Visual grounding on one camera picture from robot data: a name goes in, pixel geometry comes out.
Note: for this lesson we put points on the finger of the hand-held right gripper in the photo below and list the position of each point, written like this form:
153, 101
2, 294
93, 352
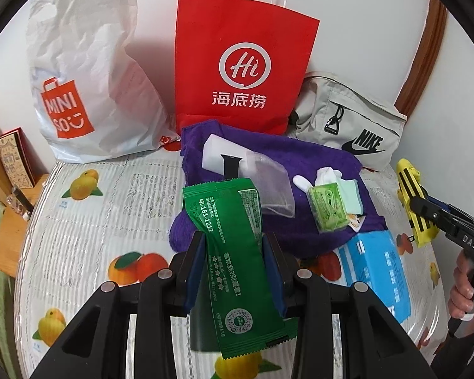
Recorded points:
430, 213
452, 208

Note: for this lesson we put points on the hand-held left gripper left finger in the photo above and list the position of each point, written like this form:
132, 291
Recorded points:
192, 274

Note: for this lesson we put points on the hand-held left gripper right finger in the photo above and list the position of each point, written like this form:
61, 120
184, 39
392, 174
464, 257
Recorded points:
275, 276

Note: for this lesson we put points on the yellow striped pouch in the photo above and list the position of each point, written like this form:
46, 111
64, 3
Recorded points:
409, 181

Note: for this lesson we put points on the green foil packet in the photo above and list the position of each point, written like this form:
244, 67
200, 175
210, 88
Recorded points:
229, 252

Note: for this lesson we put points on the fruit print sachet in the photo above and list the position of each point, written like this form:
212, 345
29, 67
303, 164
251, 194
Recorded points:
356, 223

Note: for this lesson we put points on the mint green packet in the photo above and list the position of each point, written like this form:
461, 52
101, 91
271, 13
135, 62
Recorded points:
353, 197

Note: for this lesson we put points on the small green tissue pack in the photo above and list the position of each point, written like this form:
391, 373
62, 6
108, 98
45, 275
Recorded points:
328, 207

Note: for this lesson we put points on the clear plastic pouch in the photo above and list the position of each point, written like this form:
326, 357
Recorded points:
272, 185

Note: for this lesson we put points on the white cloth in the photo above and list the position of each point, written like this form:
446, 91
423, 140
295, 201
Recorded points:
320, 175

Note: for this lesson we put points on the white sponge block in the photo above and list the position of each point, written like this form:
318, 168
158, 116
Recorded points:
217, 148

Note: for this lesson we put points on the person's right forearm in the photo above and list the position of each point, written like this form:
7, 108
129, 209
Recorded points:
462, 351

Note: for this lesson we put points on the person's right hand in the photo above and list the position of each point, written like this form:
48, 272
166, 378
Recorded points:
464, 296

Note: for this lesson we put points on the purple towel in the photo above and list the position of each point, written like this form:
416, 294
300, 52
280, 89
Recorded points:
320, 241

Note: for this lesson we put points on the dark green tin box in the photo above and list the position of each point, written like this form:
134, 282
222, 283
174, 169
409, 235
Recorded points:
201, 331

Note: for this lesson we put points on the blue tissue pack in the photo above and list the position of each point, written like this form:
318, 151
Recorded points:
375, 272

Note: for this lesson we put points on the fruit print tablecloth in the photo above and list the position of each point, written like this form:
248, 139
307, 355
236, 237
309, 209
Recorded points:
102, 213

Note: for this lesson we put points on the grey waist bag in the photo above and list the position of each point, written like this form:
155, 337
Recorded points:
359, 118

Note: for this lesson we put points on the patterned box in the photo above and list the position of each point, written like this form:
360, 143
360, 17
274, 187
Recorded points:
15, 158

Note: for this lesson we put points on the white plastic shopping bag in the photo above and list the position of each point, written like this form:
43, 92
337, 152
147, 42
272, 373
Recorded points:
102, 67

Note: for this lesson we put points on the red paper bag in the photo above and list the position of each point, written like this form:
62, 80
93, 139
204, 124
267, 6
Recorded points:
245, 27

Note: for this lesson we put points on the wooden door frame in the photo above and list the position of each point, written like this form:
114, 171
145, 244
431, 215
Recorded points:
426, 55

